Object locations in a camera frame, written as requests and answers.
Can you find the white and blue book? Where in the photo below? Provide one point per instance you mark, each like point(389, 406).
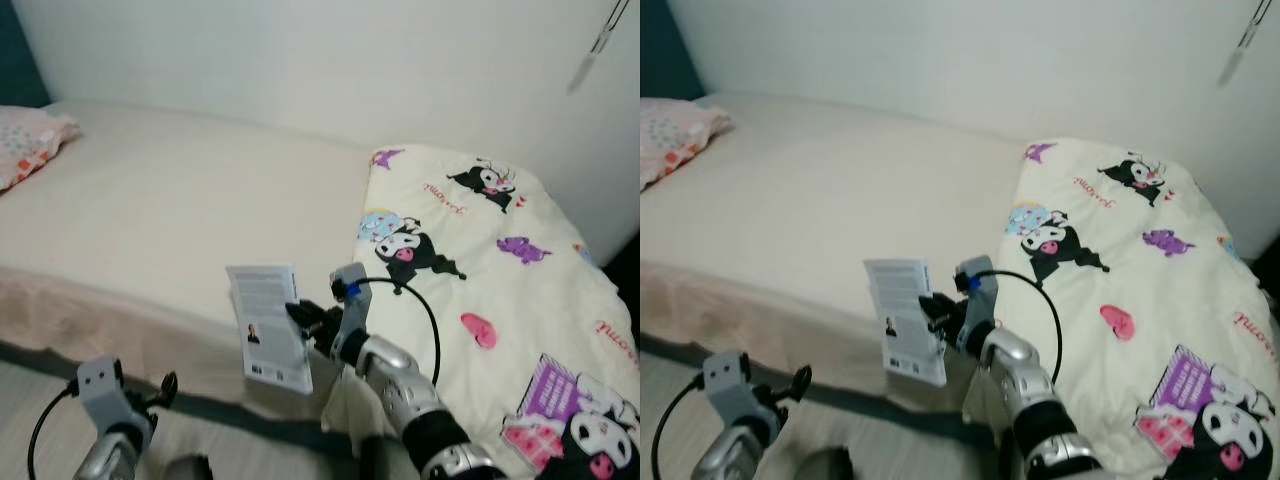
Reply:
point(900, 310)
point(265, 320)

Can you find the pink patterned pillow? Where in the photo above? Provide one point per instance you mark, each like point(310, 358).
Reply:
point(30, 145)
point(680, 135)

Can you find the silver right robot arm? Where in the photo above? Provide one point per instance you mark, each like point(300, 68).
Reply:
point(1035, 390)
point(410, 395)

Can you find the grey robot left leg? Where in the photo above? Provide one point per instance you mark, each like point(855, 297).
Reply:
point(188, 470)
point(825, 465)

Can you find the cream sheeted mattress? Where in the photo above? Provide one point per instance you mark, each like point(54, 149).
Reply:
point(180, 200)
point(830, 190)

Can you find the cream cartoon print blanket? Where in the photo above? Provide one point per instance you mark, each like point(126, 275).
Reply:
point(520, 290)
point(1160, 280)

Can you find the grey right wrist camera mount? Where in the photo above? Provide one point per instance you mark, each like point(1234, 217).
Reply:
point(352, 315)
point(980, 300)

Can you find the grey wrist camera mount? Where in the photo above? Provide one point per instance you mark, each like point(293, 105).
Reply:
point(352, 315)
point(980, 300)
point(728, 378)
point(100, 385)

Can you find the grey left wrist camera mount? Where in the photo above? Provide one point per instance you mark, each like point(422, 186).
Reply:
point(728, 378)
point(100, 385)

